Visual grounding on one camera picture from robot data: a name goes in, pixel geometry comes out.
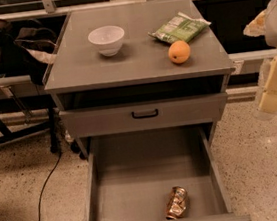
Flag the black floor cable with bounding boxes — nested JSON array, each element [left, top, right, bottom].
[[12, 151, 71, 221]]

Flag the black office chair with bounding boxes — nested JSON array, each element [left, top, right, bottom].
[[0, 19, 59, 153]]

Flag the crushed orange soda can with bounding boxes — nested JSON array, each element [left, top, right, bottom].
[[165, 186, 188, 220]]

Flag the orange fruit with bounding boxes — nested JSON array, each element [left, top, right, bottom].
[[168, 41, 191, 64]]

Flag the white ceramic bowl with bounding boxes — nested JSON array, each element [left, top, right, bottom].
[[88, 25, 125, 57]]

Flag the green chip bag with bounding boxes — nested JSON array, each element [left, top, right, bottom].
[[149, 12, 211, 44]]

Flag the closed grey top drawer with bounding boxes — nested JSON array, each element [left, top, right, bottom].
[[59, 93, 228, 138]]

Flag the grey side table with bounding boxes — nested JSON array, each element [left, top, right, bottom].
[[0, 75, 46, 99]]

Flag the grey drawer cabinet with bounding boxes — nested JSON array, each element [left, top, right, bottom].
[[45, 0, 233, 153]]

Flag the open grey middle drawer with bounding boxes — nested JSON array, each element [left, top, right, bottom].
[[84, 126, 251, 221]]

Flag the black drawer handle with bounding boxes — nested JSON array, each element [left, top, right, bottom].
[[131, 108, 159, 120]]

